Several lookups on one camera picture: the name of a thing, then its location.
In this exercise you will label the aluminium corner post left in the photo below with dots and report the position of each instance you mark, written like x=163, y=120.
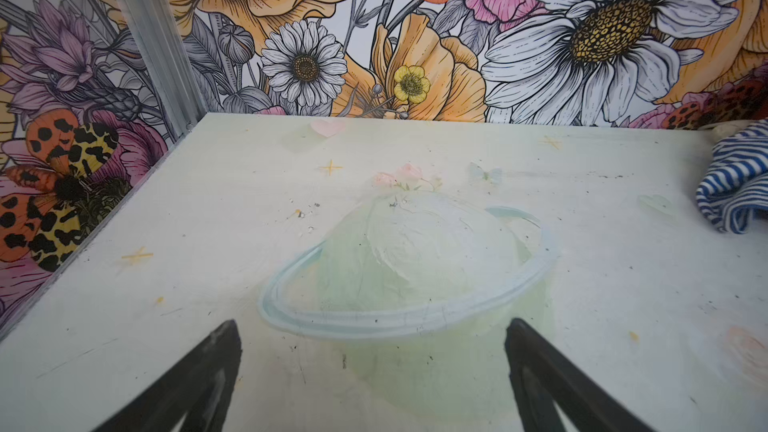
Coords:
x=155, y=32

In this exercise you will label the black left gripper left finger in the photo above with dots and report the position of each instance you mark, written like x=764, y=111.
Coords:
x=193, y=395

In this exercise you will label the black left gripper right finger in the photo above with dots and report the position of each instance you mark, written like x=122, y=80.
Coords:
x=547, y=386

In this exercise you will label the blue white striped cloth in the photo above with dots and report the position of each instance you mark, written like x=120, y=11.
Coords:
x=734, y=188

